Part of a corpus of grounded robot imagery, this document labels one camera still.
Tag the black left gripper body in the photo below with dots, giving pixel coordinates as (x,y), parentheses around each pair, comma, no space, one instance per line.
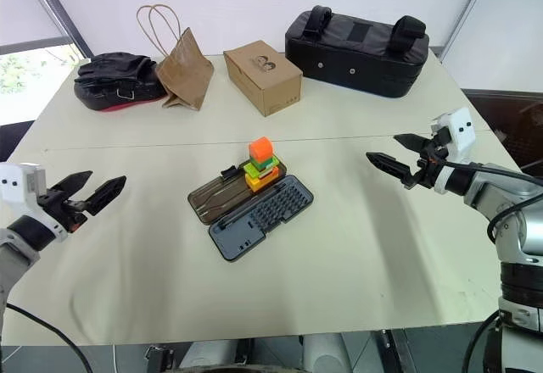
(57,209)

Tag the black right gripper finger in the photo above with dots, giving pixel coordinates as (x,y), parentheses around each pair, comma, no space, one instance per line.
(413,142)
(388,163)

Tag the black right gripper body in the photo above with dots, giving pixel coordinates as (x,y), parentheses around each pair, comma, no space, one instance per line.
(426,167)

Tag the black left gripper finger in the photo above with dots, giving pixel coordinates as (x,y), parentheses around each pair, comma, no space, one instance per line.
(71,184)
(106,193)

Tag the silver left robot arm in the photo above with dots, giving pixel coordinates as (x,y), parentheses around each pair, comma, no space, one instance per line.
(17,254)

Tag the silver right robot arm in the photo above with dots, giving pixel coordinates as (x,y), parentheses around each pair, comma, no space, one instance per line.
(492,188)

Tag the screwdriver bit case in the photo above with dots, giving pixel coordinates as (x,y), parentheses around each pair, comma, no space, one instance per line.
(263,216)

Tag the black and red pouch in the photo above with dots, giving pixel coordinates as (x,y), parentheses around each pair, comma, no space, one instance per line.
(114,78)

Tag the dark green toy block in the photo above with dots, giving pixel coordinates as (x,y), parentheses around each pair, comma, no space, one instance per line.
(272,162)

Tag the orange flat toy block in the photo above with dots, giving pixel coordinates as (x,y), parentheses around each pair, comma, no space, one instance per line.
(271,174)

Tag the orange rounded toy block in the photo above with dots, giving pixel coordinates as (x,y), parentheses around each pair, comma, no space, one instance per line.
(261,148)

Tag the yellow toy block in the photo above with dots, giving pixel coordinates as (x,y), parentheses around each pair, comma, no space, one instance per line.
(254,185)

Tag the lime green toy block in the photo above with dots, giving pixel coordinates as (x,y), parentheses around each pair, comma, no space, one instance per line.
(252,170)

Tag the brown cardboard box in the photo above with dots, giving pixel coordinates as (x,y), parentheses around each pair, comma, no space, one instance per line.
(263,80)

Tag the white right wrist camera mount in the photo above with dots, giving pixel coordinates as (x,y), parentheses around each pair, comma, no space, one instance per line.
(458,131)

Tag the grey diagonal frame bar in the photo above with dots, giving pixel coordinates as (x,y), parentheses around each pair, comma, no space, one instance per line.
(59,10)
(468,8)

